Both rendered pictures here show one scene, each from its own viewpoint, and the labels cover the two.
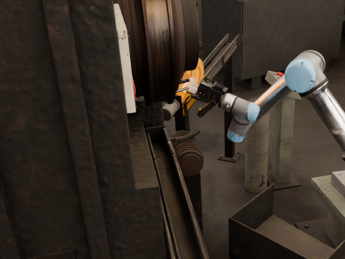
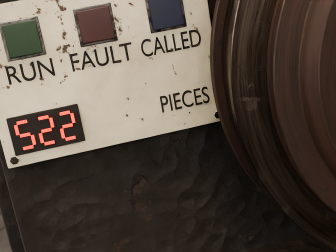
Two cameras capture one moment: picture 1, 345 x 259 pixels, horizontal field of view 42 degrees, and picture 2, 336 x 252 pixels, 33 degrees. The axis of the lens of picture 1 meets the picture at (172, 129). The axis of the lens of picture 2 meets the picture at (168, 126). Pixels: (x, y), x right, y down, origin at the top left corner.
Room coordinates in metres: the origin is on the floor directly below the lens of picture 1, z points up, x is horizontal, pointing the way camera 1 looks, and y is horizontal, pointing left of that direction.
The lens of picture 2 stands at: (1.06, -0.55, 1.25)
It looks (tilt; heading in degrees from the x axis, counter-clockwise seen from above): 16 degrees down; 89
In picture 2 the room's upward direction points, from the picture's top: 10 degrees counter-clockwise
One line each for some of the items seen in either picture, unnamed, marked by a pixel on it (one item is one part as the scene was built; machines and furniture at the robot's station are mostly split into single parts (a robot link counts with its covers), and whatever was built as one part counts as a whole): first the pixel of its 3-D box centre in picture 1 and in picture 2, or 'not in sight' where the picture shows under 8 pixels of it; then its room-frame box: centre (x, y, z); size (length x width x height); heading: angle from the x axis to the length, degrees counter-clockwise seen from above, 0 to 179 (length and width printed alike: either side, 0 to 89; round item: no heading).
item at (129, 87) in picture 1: (122, 54); (103, 68); (1.01, 0.10, 1.15); 0.26 x 0.02 x 0.18; 8
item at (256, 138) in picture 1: (256, 146); not in sight; (2.07, -0.44, 0.26); 0.12 x 0.12 x 0.52
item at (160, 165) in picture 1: (160, 155); not in sight; (1.38, 0.05, 0.66); 0.19 x 0.07 x 0.01; 8
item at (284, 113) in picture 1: (283, 130); not in sight; (2.13, -0.59, 0.31); 0.24 x 0.16 x 0.62; 8
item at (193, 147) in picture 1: (187, 190); not in sight; (1.70, -0.05, 0.27); 0.22 x 0.13 x 0.53; 8
